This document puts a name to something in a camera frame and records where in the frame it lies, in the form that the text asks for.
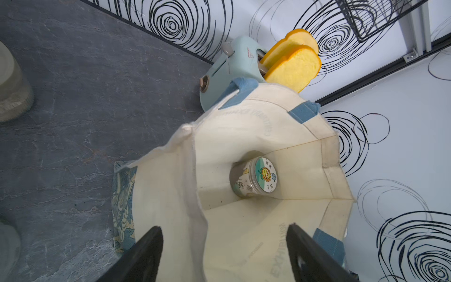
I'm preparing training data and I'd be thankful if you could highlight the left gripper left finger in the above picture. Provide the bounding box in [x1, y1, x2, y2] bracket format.
[97, 226, 163, 282]

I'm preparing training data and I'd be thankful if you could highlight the black wire basket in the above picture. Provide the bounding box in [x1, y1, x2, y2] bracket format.
[335, 0, 427, 43]

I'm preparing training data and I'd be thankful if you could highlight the beige lid jar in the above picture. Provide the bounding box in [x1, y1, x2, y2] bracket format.
[1, 42, 35, 123]

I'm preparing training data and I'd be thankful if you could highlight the white lid small jar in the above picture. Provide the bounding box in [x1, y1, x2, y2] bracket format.
[229, 156, 278, 197]

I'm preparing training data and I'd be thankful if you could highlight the front yellow bread slice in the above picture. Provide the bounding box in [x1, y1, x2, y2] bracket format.
[264, 45, 322, 93]

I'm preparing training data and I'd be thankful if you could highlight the yellow bread slice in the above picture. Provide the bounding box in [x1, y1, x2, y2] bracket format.
[260, 29, 319, 69]
[264, 45, 322, 93]

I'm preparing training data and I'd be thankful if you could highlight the rear yellow bread slice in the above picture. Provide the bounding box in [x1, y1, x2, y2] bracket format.
[260, 29, 319, 69]

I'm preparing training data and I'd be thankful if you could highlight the beige canvas tote bag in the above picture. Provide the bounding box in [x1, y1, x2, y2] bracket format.
[112, 78, 354, 282]

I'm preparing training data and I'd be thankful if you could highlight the mint green toaster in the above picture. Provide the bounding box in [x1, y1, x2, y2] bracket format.
[200, 36, 267, 112]

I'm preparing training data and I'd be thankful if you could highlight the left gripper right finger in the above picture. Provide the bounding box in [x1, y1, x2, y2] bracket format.
[286, 223, 356, 282]

